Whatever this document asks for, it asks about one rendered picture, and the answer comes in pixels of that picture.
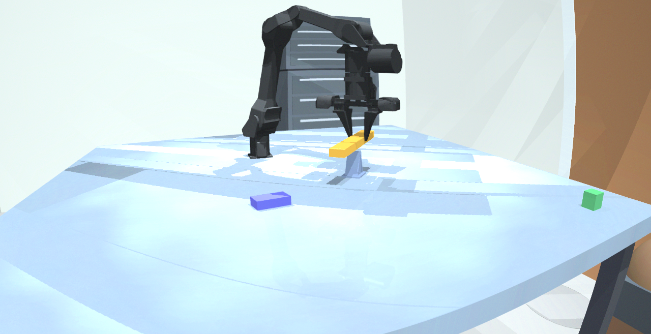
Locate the yellow bar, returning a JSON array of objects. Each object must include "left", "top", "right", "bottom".
[{"left": 329, "top": 130, "right": 374, "bottom": 158}]

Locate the green cube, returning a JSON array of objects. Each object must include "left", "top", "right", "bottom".
[{"left": 581, "top": 188, "right": 604, "bottom": 211}]

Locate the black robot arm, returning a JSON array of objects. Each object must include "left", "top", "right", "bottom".
[{"left": 242, "top": 5, "right": 403, "bottom": 159}]

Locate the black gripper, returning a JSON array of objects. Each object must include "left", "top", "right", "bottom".
[{"left": 316, "top": 73, "right": 400, "bottom": 141}]

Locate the blue rectangular block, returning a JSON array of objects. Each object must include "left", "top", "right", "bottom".
[{"left": 250, "top": 192, "right": 291, "bottom": 210}]

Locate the light blue wedge on flat base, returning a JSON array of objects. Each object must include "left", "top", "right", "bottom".
[{"left": 341, "top": 151, "right": 366, "bottom": 179}]

